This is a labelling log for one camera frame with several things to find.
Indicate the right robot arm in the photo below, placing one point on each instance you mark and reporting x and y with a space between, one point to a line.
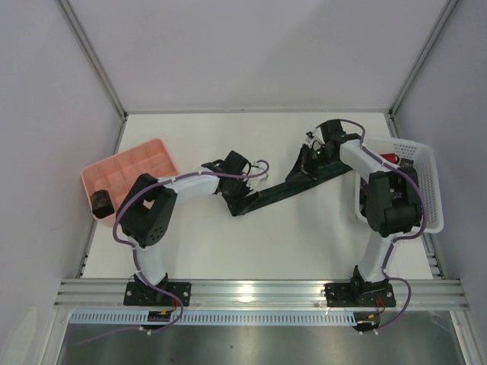
394 204

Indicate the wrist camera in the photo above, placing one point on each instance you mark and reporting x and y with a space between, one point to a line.
313 140
257 174

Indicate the white plastic basket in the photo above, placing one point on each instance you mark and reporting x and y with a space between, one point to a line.
424 164

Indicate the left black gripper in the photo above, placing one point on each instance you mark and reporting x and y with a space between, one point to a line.
233 201

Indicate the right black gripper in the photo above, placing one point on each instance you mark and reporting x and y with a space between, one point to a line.
301 167

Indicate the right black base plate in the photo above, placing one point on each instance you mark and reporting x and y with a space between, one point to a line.
351 294

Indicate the dark green tie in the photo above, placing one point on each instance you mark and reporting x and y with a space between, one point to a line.
286 190

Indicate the white slotted cable duct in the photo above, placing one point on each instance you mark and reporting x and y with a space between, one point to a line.
212 317

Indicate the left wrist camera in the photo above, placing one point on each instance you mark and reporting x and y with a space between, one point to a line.
257 174

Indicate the brown patterned tie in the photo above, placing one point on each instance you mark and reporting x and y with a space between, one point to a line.
406 163

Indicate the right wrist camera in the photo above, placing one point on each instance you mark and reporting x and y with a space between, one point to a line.
313 140

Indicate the rolled dark brown tie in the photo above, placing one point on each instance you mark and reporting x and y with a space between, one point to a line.
101 204

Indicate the red tie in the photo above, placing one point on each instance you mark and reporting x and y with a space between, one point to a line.
391 158

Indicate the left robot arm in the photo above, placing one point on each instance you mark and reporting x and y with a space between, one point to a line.
144 216

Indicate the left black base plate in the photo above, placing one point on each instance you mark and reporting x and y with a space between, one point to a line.
138 294

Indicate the floral navy tie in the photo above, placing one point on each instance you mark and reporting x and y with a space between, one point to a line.
363 196

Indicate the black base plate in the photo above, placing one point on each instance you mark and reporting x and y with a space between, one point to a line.
351 294
138 294

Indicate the pink compartment tray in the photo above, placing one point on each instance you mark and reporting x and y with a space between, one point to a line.
118 173

